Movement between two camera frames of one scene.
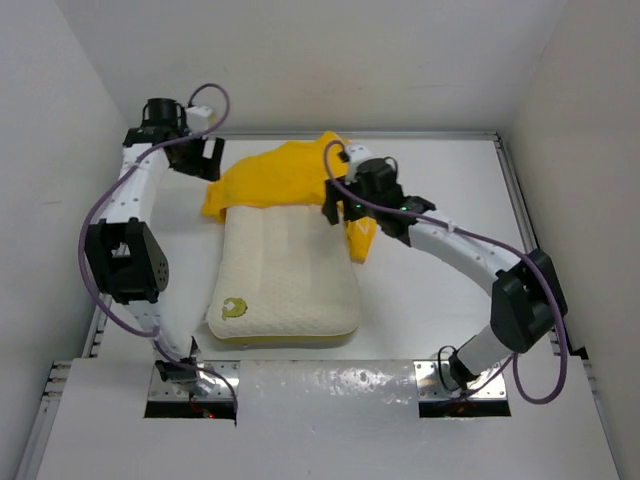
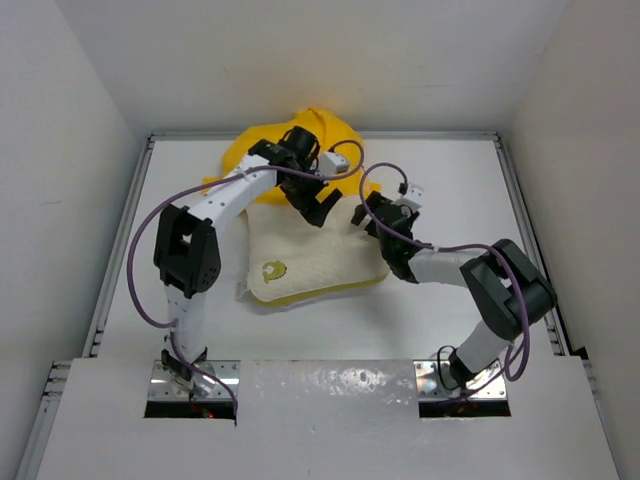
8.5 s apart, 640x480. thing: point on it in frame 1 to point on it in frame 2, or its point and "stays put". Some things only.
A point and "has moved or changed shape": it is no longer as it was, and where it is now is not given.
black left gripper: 205,168 to 308,205
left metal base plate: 231,369 stays put
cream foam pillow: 282,272 has moved or changed shape
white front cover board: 323,420 stays put
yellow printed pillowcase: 287,175 has moved or changed shape
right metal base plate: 429,387 stays put
